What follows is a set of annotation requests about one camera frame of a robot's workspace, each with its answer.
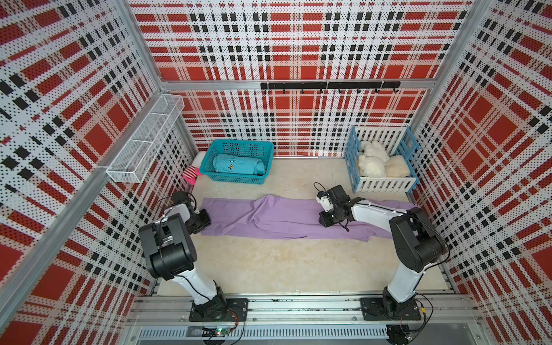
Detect purple long pants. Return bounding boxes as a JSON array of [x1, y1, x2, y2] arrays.
[[201, 195, 416, 242]]

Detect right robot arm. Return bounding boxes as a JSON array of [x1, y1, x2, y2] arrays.
[[316, 192, 448, 316]]

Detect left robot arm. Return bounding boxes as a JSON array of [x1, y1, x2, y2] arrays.
[[139, 203, 227, 313]]

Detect blue white slatted crate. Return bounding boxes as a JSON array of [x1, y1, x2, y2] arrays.
[[344, 126, 421, 193]]

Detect white fluffy plush toy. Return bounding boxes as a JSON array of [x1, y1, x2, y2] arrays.
[[358, 140, 389, 178]]

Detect folded teal garment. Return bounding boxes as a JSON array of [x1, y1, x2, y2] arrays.
[[213, 154, 266, 175]]

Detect cream fluffy cushion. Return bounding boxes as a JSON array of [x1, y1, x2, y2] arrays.
[[384, 155, 411, 178]]

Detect teal plastic basket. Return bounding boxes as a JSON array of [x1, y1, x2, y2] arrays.
[[200, 139, 275, 185]]

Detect green circuit board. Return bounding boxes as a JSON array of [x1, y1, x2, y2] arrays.
[[201, 327, 234, 338]]

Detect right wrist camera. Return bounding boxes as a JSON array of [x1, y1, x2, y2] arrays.
[[316, 185, 350, 212]]

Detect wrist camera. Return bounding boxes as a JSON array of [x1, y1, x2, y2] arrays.
[[316, 185, 350, 212], [171, 191, 196, 208]]

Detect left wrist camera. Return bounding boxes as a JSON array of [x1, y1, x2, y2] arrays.
[[171, 191, 196, 208]]

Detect white wire wall basket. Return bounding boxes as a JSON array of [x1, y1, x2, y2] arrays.
[[106, 93, 184, 183]]

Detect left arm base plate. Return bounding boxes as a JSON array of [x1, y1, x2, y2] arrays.
[[188, 298, 249, 322]]

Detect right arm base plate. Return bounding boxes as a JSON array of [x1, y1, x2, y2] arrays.
[[360, 297, 422, 321]]

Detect black hook rail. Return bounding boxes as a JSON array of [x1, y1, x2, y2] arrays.
[[260, 81, 401, 91]]

